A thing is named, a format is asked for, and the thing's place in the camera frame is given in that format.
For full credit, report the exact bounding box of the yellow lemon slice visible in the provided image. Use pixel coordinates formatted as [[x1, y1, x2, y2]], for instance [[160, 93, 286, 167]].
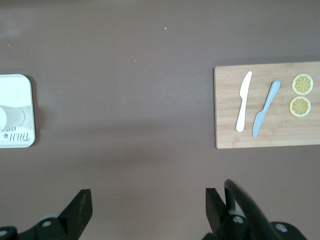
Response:
[[291, 73, 314, 96], [289, 96, 312, 118]]

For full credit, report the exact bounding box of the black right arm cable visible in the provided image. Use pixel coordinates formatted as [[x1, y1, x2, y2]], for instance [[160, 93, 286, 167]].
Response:
[[224, 178, 276, 240]]

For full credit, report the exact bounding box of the grey plastic knife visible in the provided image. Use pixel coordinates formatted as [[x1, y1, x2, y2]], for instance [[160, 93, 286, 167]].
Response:
[[252, 80, 282, 139]]

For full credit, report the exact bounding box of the cream bear print tray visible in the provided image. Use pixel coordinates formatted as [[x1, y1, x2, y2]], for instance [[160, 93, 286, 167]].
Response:
[[0, 74, 36, 149]]

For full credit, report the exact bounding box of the bamboo cutting board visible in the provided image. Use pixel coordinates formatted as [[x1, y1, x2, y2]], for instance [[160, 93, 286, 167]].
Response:
[[213, 61, 320, 150]]

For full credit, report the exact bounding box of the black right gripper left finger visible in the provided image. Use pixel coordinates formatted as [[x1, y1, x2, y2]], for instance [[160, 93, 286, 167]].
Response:
[[19, 189, 93, 240]]

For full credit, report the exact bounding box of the white plastic knife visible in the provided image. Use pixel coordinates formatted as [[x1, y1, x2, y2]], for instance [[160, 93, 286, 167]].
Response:
[[235, 71, 253, 133]]

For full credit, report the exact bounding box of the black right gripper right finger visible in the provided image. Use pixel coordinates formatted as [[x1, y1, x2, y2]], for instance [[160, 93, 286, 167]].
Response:
[[202, 187, 251, 240]]

